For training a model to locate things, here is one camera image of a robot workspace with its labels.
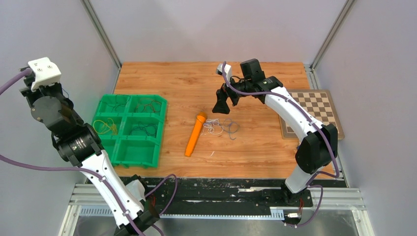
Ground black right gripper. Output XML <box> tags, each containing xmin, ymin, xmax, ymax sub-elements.
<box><xmin>212</xmin><ymin>73</ymin><xmax>252</xmax><ymax>115</ymax></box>

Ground red wire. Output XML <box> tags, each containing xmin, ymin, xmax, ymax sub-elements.
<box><xmin>135</xmin><ymin>98</ymin><xmax>163</xmax><ymax>115</ymax></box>

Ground yellow wire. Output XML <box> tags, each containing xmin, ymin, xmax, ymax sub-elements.
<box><xmin>92</xmin><ymin>118</ymin><xmax>119</xmax><ymax>136</ymax></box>

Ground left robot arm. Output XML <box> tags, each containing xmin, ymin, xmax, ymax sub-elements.
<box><xmin>20</xmin><ymin>82</ymin><xmax>160</xmax><ymax>236</ymax></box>

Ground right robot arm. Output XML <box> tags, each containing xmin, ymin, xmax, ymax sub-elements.
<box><xmin>212</xmin><ymin>59</ymin><xmax>338</xmax><ymax>206</ymax></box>

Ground orange toy microphone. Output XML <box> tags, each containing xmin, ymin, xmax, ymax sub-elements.
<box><xmin>184</xmin><ymin>112</ymin><xmax>208</xmax><ymax>157</ymax></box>

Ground green plastic compartment bin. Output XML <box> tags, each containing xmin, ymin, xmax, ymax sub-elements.
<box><xmin>91</xmin><ymin>94</ymin><xmax>168</xmax><ymax>168</ymax></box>

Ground wooden chessboard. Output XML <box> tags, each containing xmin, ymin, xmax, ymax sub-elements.
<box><xmin>288</xmin><ymin>89</ymin><xmax>345</xmax><ymax>140</ymax></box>

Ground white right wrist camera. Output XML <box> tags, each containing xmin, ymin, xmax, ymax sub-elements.
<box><xmin>216</xmin><ymin>63</ymin><xmax>233</xmax><ymax>84</ymax></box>

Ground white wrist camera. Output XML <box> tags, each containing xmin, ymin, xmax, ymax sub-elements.
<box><xmin>28</xmin><ymin>57</ymin><xmax>61</xmax><ymax>92</ymax></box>
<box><xmin>216</xmin><ymin>63</ymin><xmax>233</xmax><ymax>84</ymax></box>

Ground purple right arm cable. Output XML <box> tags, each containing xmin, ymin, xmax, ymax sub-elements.
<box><xmin>221</xmin><ymin>61</ymin><xmax>341</xmax><ymax>228</ymax></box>

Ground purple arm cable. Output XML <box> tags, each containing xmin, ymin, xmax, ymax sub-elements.
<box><xmin>0</xmin><ymin>68</ymin><xmax>179</xmax><ymax>236</ymax></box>
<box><xmin>221</xmin><ymin>61</ymin><xmax>341</xmax><ymax>228</ymax></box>

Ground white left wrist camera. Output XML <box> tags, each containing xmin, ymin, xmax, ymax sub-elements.
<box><xmin>28</xmin><ymin>57</ymin><xmax>61</xmax><ymax>92</ymax></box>

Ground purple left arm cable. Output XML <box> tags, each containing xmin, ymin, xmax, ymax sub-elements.
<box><xmin>0</xmin><ymin>68</ymin><xmax>179</xmax><ymax>236</ymax></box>

